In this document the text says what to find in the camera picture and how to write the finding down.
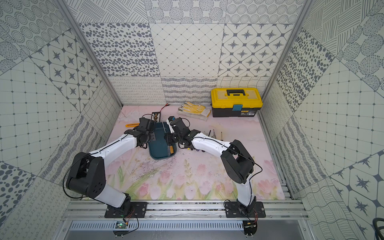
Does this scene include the aluminium rail frame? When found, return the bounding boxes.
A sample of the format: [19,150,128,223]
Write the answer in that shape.
[61,200,309,221]

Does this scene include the teal plastic storage box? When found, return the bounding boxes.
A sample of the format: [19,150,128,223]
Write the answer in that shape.
[148,122,177,161]

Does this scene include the black balanced charging board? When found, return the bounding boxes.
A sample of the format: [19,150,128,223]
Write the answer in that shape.
[152,112,161,122]

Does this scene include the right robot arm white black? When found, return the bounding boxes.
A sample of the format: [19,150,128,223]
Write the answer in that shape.
[167,116,256,208]

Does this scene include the yellow black toolbox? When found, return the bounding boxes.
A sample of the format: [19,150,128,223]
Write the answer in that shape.
[211,88,263,118]

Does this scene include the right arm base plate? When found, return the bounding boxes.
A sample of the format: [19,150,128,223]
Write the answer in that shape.
[224,201,266,219]

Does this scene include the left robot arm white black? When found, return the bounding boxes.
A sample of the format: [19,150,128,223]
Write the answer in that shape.
[63,117,156,212]

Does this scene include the yellow utility knife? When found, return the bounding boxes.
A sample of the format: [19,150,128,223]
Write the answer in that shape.
[125,123,139,128]

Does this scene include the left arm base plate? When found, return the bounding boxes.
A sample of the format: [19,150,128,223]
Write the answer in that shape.
[105,202,148,219]

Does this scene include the white slotted cable duct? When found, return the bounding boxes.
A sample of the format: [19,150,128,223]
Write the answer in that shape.
[70,220,243,231]

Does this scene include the yellow white work gloves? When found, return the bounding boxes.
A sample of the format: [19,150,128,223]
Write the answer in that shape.
[178,102,212,121]

